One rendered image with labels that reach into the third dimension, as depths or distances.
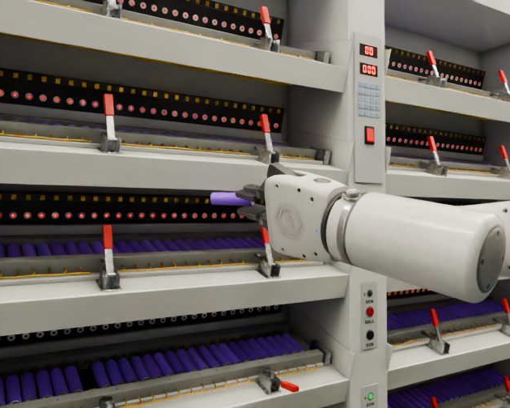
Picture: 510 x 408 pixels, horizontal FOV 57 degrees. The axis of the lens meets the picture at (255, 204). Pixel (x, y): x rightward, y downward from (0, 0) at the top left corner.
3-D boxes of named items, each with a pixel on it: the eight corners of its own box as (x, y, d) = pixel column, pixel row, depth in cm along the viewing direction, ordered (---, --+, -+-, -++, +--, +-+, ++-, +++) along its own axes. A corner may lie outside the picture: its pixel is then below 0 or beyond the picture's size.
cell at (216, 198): (215, 206, 69) (256, 206, 67) (209, 203, 67) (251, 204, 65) (216, 193, 69) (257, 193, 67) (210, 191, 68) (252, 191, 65)
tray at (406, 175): (548, 201, 123) (563, 148, 120) (380, 195, 92) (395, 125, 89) (479, 184, 140) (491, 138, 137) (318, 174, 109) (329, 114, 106)
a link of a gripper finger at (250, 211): (269, 218, 61) (235, 209, 65) (271, 240, 62) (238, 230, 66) (286, 210, 63) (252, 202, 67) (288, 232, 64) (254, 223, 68)
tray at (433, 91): (547, 129, 124) (562, 74, 121) (380, 99, 93) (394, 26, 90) (478, 120, 141) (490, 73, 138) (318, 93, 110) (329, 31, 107)
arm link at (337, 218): (342, 200, 47) (318, 196, 50) (345, 278, 50) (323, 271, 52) (388, 179, 53) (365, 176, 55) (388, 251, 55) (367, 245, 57)
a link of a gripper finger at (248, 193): (265, 180, 59) (231, 174, 64) (268, 205, 60) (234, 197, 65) (283, 175, 61) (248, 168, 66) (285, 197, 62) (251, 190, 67)
